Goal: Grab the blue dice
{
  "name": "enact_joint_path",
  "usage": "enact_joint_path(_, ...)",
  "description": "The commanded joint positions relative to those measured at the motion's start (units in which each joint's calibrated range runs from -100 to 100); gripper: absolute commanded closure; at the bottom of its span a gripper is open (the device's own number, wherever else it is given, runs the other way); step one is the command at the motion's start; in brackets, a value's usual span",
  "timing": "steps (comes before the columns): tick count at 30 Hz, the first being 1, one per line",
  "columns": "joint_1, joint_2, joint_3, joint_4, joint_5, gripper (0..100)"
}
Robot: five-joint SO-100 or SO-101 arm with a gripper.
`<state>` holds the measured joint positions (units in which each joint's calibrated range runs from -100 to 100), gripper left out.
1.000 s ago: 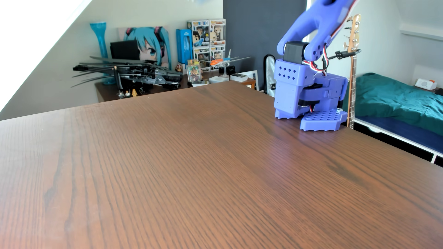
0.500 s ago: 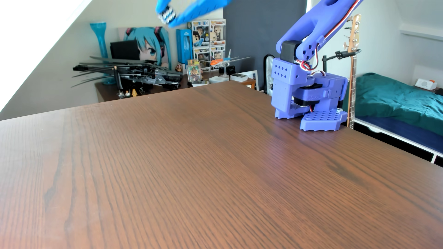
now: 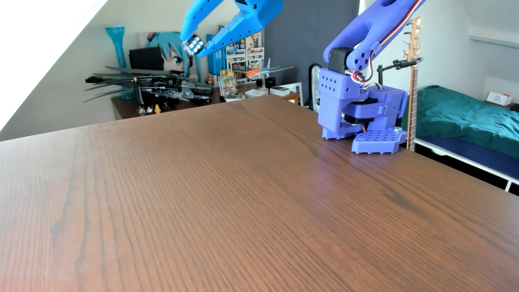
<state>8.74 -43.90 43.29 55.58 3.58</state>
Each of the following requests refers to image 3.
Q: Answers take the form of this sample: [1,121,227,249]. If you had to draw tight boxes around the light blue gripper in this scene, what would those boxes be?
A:
[180,0,284,58]

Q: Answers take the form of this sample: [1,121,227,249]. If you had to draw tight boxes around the dark blue dice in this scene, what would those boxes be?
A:
[182,36,205,57]

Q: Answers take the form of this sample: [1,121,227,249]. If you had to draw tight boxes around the purple robot arm with base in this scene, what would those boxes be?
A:
[317,0,427,155]

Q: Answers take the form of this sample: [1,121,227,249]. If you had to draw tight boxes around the vinyl figure box blue character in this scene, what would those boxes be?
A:
[219,24,247,56]

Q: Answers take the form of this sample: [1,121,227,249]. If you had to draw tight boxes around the tall blue box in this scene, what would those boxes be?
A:
[206,34,226,76]

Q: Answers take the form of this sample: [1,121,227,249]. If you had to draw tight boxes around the vinyl figure box brown character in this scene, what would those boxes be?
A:
[245,29,265,54]

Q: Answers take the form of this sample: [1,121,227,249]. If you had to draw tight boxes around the vinyl figure box dark character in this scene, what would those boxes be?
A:
[226,55,247,84]

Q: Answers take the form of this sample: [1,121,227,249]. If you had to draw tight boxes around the vinyl figure box grey character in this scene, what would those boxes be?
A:
[246,53,264,84]

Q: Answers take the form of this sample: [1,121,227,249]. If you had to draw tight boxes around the anime girl picture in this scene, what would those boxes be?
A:
[138,31,202,82]

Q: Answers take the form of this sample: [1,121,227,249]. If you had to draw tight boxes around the clear card display stand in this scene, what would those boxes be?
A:
[219,70,246,102]

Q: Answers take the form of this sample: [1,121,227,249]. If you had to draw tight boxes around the orange white model airplane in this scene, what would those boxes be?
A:
[246,58,294,92]

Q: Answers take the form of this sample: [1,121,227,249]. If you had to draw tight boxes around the black aircraft model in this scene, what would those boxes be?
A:
[83,66,215,109]

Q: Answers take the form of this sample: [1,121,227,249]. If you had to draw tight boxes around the black rectangular box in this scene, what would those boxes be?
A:
[129,47,165,72]

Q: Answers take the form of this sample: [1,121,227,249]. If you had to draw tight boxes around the blue glass vase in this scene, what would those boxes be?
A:
[105,26,136,100]

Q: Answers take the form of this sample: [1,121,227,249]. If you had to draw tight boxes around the black framed mirror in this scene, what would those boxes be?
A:
[308,63,324,113]

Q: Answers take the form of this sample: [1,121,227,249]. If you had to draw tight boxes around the dark wooden sideboard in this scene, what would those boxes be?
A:
[111,82,301,121]

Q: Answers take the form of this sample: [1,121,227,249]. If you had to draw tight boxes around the black clamp stand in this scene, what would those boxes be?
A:
[377,57,424,86]

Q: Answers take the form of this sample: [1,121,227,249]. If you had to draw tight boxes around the bass guitar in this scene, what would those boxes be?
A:
[402,16,425,152]

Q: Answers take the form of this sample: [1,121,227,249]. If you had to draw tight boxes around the bed with teal blanket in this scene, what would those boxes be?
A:
[414,85,519,160]

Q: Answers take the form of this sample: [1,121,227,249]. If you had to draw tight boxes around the small white radio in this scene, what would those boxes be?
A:
[486,92,512,107]

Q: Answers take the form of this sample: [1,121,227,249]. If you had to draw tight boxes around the blue mattress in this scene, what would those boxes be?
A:
[415,136,519,180]

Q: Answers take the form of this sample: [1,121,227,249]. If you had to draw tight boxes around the white picture frame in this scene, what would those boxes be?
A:
[282,82,304,107]

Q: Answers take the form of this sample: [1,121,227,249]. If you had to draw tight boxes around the red white black servo cable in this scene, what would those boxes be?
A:
[347,0,422,88]

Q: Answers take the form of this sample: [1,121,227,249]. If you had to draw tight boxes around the white wall shelf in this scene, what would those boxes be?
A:
[468,28,519,49]

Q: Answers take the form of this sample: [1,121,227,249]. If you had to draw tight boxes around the white bed frame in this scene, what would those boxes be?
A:
[414,137,519,192]

